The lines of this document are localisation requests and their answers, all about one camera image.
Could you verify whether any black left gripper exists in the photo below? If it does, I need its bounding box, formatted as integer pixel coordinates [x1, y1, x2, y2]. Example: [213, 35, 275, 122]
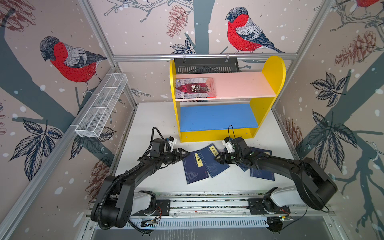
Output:
[159, 147, 190, 164]

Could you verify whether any navy book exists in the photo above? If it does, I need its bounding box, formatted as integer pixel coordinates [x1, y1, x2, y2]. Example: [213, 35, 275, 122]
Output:
[250, 147, 275, 181]
[224, 148, 249, 172]
[198, 144, 230, 178]
[183, 151, 209, 185]

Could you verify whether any red illustrated book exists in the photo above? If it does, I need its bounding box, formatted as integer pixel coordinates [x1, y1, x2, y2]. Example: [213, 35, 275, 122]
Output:
[175, 78, 217, 100]

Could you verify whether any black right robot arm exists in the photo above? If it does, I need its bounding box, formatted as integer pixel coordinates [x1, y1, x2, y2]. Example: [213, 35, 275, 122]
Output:
[215, 138, 338, 211]

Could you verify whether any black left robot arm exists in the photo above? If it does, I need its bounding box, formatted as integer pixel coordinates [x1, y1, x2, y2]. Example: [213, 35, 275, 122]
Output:
[91, 127, 190, 235]

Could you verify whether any yellow shelf with coloured boards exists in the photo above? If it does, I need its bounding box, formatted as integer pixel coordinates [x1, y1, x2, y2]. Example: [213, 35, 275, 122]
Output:
[170, 56, 286, 143]

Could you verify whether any black perforated tray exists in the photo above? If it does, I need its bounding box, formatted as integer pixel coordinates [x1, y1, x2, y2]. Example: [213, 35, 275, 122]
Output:
[175, 58, 239, 74]

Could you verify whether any aluminium top crossbar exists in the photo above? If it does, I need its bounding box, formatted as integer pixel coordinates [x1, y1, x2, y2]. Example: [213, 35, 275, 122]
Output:
[113, 53, 298, 63]

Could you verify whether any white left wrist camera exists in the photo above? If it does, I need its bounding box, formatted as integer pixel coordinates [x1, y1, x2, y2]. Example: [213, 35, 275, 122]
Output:
[166, 137, 177, 152]

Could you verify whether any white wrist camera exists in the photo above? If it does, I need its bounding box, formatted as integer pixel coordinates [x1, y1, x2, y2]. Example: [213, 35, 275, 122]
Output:
[223, 138, 235, 154]
[166, 137, 177, 152]

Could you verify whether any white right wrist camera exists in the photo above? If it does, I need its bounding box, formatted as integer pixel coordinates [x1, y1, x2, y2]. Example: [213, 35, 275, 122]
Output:
[223, 138, 235, 154]

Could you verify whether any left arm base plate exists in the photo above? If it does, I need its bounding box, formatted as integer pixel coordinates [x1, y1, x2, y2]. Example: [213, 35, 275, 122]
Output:
[142, 200, 171, 217]

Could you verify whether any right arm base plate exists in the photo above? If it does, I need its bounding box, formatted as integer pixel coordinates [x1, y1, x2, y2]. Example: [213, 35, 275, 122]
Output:
[247, 198, 291, 215]

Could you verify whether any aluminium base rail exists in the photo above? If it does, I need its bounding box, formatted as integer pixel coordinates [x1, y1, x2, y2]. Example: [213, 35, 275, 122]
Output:
[131, 193, 328, 232]

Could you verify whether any white wire mesh basket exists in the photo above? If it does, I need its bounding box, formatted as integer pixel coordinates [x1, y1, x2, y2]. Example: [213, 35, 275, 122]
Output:
[75, 73, 128, 138]

